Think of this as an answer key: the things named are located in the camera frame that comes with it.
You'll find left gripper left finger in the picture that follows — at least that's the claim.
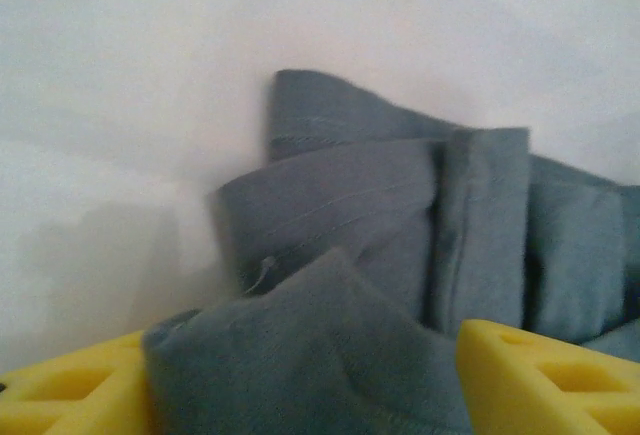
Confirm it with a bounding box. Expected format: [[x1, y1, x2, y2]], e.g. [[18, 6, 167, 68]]
[[0, 329, 151, 435]]

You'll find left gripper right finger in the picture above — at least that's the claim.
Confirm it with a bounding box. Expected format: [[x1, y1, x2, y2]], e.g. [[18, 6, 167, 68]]
[[457, 318, 640, 435]]

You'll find grey t-shirt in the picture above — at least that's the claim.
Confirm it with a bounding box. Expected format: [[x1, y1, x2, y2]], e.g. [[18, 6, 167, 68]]
[[142, 68, 640, 435]]

